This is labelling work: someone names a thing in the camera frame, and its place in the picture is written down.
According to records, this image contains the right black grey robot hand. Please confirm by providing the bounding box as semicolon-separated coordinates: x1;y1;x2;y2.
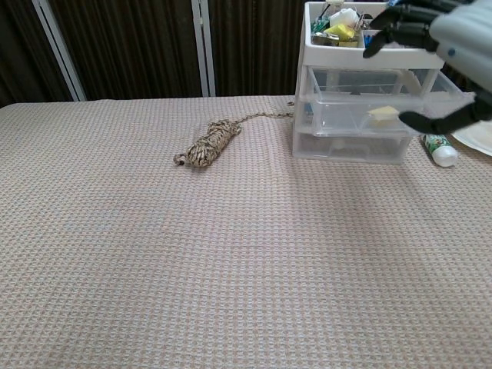
363;0;492;135

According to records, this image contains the yellow sponge block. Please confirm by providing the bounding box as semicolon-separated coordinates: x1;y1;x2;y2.
367;106;401;128

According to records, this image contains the clear plastic drawer with handle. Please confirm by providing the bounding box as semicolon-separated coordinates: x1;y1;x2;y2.
308;67;476;138

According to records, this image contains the yellow folded item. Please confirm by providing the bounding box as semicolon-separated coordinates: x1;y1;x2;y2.
322;23;361;42

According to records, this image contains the clear plastic container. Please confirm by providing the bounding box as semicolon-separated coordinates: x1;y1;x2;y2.
295;133;411;163

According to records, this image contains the white round plate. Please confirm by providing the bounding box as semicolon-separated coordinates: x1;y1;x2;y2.
451;121;492;157

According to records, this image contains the white bottle green label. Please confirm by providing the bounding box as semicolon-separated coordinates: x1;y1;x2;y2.
421;133;460;168

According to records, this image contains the shiny metal tin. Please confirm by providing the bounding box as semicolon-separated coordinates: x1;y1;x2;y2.
311;32;341;46

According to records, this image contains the dark pleated curtain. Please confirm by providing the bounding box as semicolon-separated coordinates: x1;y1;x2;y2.
0;0;492;108

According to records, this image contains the beige woven tablecloth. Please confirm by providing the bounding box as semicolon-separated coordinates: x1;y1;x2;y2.
0;94;492;369

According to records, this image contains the white plastic drawer unit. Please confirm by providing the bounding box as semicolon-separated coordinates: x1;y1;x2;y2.
292;1;451;165

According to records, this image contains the white frame post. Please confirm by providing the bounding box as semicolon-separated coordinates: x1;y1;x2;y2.
191;0;216;98
31;0;86;102

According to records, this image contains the tan braided rope bundle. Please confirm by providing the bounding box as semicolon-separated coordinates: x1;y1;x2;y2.
173;110;295;169

